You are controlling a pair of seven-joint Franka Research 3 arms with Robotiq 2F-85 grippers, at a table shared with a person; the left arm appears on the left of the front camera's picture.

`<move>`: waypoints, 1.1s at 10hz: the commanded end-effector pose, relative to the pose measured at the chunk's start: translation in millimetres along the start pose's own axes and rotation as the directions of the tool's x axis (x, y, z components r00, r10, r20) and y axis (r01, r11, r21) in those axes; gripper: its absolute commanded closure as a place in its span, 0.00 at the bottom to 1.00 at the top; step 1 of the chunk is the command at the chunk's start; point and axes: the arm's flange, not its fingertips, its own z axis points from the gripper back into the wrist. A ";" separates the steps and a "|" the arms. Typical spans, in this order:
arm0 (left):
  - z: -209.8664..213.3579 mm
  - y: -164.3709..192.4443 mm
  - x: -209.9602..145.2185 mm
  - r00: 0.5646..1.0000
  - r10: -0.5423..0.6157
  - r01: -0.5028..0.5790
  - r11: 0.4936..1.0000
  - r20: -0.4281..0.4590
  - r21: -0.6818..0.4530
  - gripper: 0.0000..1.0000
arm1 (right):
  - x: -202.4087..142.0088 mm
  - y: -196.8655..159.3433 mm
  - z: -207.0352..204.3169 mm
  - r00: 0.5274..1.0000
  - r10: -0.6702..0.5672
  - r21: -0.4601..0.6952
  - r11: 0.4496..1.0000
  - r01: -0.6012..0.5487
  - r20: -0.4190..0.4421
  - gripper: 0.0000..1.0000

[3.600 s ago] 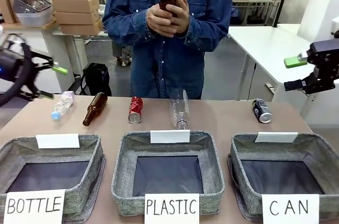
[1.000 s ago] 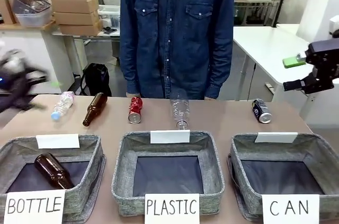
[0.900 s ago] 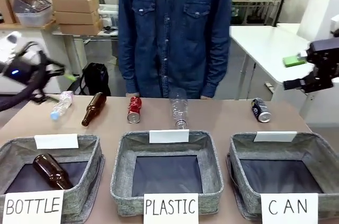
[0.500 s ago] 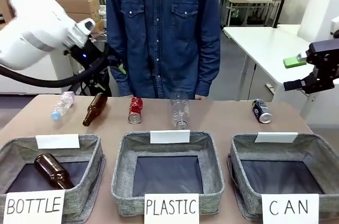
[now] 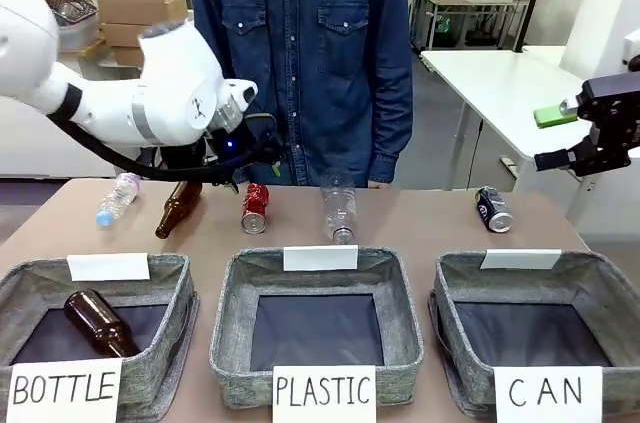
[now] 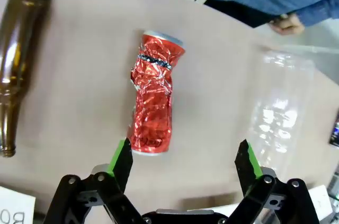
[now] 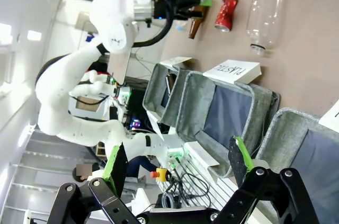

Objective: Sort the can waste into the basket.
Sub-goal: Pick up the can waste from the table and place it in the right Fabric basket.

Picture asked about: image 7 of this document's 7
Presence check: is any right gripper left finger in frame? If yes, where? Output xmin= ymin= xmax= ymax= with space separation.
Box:
xmin=46 ymin=143 xmax=141 ymax=224

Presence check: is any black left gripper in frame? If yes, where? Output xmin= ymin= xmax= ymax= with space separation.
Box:
xmin=153 ymin=0 xmax=213 ymax=22

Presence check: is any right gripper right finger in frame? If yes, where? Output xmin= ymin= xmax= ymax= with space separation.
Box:
xmin=211 ymin=136 xmax=320 ymax=224

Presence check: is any brown glass bottle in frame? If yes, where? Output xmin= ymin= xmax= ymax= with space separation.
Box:
xmin=188 ymin=0 xmax=211 ymax=40

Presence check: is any crushed red can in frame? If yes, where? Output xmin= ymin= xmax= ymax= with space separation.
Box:
xmin=214 ymin=0 xmax=238 ymax=33

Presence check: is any grey felt basket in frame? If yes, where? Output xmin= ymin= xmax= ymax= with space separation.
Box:
xmin=142 ymin=62 xmax=194 ymax=126
xmin=254 ymin=107 xmax=339 ymax=224
xmin=175 ymin=69 xmax=281 ymax=178

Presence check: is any white paper basket label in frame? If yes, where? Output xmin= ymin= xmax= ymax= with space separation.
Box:
xmin=184 ymin=141 xmax=221 ymax=175
xmin=146 ymin=111 xmax=165 ymax=141

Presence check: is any person in background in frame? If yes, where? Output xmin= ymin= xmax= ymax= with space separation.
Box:
xmin=72 ymin=155 xmax=159 ymax=190

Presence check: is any yellow red emergency stop button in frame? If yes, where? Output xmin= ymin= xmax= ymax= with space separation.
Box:
xmin=150 ymin=167 xmax=167 ymax=182

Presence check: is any white paper sign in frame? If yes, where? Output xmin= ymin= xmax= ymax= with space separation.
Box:
xmin=159 ymin=56 xmax=193 ymax=69
xmin=318 ymin=100 xmax=339 ymax=129

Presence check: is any white power strip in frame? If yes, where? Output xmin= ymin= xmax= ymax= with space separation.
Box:
xmin=166 ymin=146 xmax=186 ymax=160

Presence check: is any clear plastic bottle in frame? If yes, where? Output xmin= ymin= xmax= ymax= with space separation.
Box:
xmin=246 ymin=0 xmax=284 ymax=56

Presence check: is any white box with beige panel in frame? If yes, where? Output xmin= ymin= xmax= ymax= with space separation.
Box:
xmin=68 ymin=94 xmax=111 ymax=122

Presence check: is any white sign reading plastic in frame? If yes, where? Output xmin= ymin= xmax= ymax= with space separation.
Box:
xmin=202 ymin=60 xmax=263 ymax=85

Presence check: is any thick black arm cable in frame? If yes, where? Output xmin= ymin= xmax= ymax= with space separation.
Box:
xmin=131 ymin=0 xmax=177 ymax=48

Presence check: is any grey coiled cable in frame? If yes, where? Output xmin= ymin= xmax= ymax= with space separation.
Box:
xmin=160 ymin=192 xmax=177 ymax=210

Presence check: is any black cable bundle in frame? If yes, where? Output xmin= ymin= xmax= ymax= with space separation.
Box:
xmin=164 ymin=164 xmax=212 ymax=209

